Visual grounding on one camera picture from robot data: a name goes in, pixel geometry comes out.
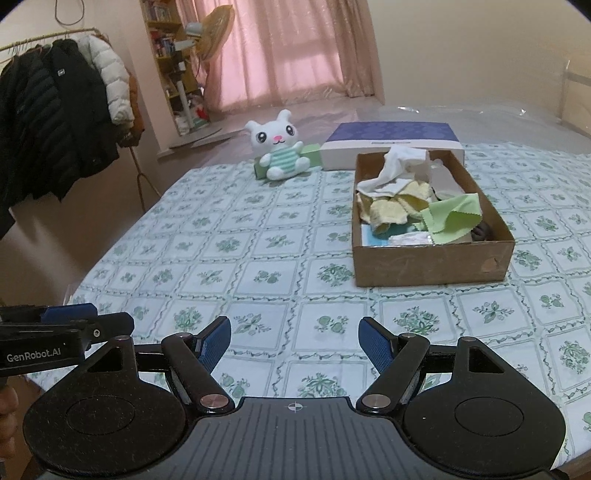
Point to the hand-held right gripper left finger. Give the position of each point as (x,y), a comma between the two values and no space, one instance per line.
(214,344)

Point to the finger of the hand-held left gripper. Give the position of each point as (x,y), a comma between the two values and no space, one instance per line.
(111,323)
(69,311)

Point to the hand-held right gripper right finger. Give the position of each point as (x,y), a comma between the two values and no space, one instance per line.
(376,344)

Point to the brown cardboard box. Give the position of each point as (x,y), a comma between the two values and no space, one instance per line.
(429,265)

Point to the blue face mask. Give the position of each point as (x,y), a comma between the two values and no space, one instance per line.
(374,235)

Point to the pale yellow towel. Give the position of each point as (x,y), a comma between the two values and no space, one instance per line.
(388,210)

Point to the light green cloth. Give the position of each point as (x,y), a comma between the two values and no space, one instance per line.
(452,217)

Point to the dark grey ruffled cloth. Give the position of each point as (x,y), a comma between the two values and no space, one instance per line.
(482,230)

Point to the white soft cloth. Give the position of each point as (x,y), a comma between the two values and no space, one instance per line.
(392,170)

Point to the person's left hand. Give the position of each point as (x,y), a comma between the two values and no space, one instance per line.
(7,410)

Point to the clothes rack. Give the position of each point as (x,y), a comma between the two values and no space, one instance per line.
(141,180)

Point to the black puffer jacket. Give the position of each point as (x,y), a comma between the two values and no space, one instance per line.
(18,147)
(78,120)

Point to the small green box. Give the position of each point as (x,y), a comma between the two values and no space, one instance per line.
(314,154)

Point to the brown jacket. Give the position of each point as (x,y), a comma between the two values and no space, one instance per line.
(134,110)

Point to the purple white box lid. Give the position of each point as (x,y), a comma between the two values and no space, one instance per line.
(388,131)

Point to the white plush bunny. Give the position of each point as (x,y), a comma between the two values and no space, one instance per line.
(272,134)

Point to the white puffer jacket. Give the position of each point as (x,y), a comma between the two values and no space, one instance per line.
(113,78)

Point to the pink curtain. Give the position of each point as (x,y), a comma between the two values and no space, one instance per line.
(300,46)

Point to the standing fan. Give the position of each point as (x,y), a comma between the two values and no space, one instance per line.
(217,32)

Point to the wooden headboard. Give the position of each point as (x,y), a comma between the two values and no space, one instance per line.
(577,101)

